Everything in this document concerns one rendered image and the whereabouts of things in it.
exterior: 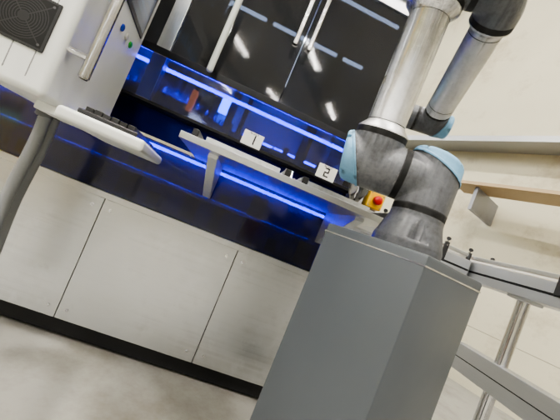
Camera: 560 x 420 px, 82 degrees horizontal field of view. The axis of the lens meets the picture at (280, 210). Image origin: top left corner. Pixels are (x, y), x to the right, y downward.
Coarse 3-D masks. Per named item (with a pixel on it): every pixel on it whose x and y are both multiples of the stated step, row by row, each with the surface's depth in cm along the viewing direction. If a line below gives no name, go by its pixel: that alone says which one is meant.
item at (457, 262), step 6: (384, 210) 150; (354, 228) 149; (444, 246) 155; (450, 246) 159; (444, 252) 155; (450, 252) 156; (456, 252) 167; (462, 252) 160; (444, 258) 156; (450, 258) 157; (456, 258) 157; (462, 258) 158; (450, 264) 157; (456, 264) 157; (462, 264) 158; (468, 264) 158; (462, 270) 158; (468, 270) 158
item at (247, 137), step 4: (244, 132) 130; (248, 132) 131; (252, 132) 131; (244, 136) 130; (248, 136) 131; (252, 136) 131; (260, 136) 131; (244, 140) 131; (248, 140) 131; (252, 140) 131; (256, 140) 131; (260, 140) 131; (248, 144) 131; (256, 144) 131; (260, 144) 131; (256, 148) 131
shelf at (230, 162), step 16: (192, 144) 93; (208, 144) 90; (224, 160) 99; (240, 160) 91; (240, 176) 128; (256, 176) 106; (272, 176) 92; (288, 192) 116; (304, 192) 98; (320, 192) 94; (320, 208) 126; (336, 208) 105; (352, 208) 96; (368, 224) 112
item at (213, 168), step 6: (210, 156) 96; (216, 156) 96; (210, 162) 99; (216, 162) 98; (210, 168) 102; (216, 168) 104; (210, 174) 106; (216, 174) 113; (204, 180) 113; (210, 180) 111; (216, 180) 123; (204, 186) 117; (210, 186) 115; (204, 192) 123; (210, 192) 121
